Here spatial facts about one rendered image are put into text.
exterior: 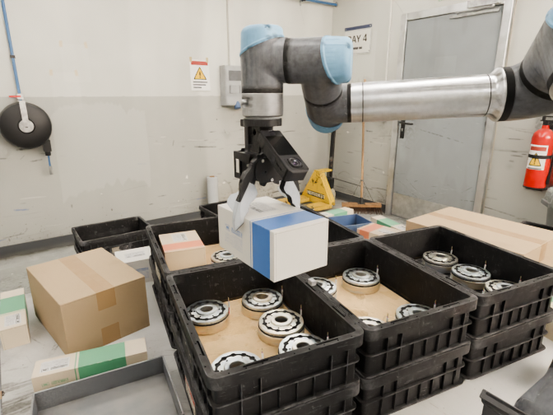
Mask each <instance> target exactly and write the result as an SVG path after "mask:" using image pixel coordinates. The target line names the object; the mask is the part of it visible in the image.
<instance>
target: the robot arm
mask: <svg viewBox="0 0 553 415"><path fill-rule="evenodd" d="M239 56H240V68H241V93H283V84H284V83H287V84H301V88H302V92H303V96H304V102H305V111H306V114H307V116H308V119H309V122H310V124H311V126H312V127H313V128H314V129H315V130H316V131H318V132H320V133H332V132H333V131H335V130H338V129H339V128H340V127H341V126H342V124H343V123H359V122H377V121H394V120H413V119H447V118H466V117H484V116H486V117H488V118H489V119H490V120H491V121H493V122H500V121H514V120H522V119H532V118H537V117H541V116H545V115H549V114H553V7H552V8H551V9H550V10H549V11H548V12H547V14H546V17H545V20H544V22H543V24H542V26H541V28H540V30H539V31H538V33H537V35H536V37H535V39H534V41H533V42H532V44H531V46H530V48H529V50H528V51H527V53H526V55H525V56H524V59H523V61H521V62H520V63H517V64H515V65H513V66H510V67H501V68H496V69H495V70H494V71H493V72H492V73H490V74H481V75H468V76H456V77H431V78H418V79H406V80H393V81H381V82H357V83H348V82H349V81H350V80H351V76H352V65H353V43H352V40H351V39H350V38H349V37H346V36H330V35H325V36H317V37H298V38H288V37H285V36H284V35H283V29H282V28H281V27H280V26H278V25H273V24H254V25H249V26H245V27H244V28H243V29H242V30H241V34H240V53H239ZM342 83H346V84H342ZM347 83H348V84H347ZM241 105H242V115H243V116H244V117H245V118H244V119H241V120H240V126H241V127H244V146H245V148H241V150H239V151H234V171H235V178H238V179H239V191H238V192H237V193H235V194H231V195H230V196H229V197H228V200H227V204H228V206H229V207H230V208H231V210H232V211H233V217H232V224H233V230H234V231H237V230H238V229H239V228H240V227H241V226H242V225H243V224H244V218H245V216H246V214H247V213H248V212H249V205H250V204H251V202H252V201H253V200H254V199H255V198H256V197H257V195H258V191H257V189H256V187H255V182H256V181H258V182H259V184H260V185H261V186H263V187H264V186H266V184H267V183H270V182H273V183H274V184H279V185H280V186H278V187H277V189H278V191H279V192H280V193H281V195H283V196H284V197H286V198H287V201H288V202H289V203H290V205H291V206H293V207H297V208H300V187H299V181H298V180H304V177H305V176H306V174H307V172H308V170H309V167H308V166H307V165H306V164H305V163H304V161H303V160H302V159H301V157H300V156H299V155H298V153H297V152H296V151H295V149H294V148H293V147H292V146H291V145H290V143H289V142H288V141H287V139H286V138H285V136H284V135H283V134H282V133H281V131H280V130H273V127H276V126H282V118H280V116H282V115H283V94H242V100H241ZM236 159H238V160H239V172H236ZM514 407H515V408H518V409H519V410H521V411H523V412H525V413H526V414H528V415H553V359H552V362H551V364H550V366H549V368H548V370H547V372H546V373H545V375H544V376H543V377H542V378H541V379H539V381H538V382H537V383H535V384H534V385H533V386H532V387H531V388H530V389H529V390H527V391H526V392H525V393H524V394H523V395H522V396H521V397H519V398H518V399H517V401H516V402H515V404H514Z"/></svg>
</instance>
